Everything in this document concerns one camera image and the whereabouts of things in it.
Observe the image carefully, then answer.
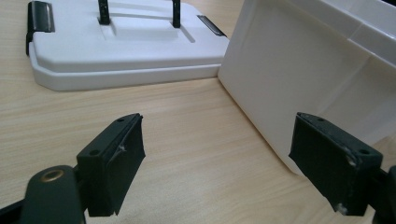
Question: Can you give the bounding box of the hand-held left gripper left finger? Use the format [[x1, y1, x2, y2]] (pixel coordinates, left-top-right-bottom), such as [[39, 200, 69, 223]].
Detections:
[[76, 113, 147, 217]]

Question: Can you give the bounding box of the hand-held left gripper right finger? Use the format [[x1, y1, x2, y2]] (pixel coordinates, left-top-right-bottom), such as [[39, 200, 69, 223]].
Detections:
[[288, 111, 384, 217]]

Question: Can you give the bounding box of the white plastic storage box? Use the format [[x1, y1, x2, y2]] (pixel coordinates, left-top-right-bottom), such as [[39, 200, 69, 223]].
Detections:
[[217, 0, 396, 175]]

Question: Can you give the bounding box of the white plastic box lid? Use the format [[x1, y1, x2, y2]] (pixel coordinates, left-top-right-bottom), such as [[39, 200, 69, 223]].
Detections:
[[25, 0, 231, 92]]

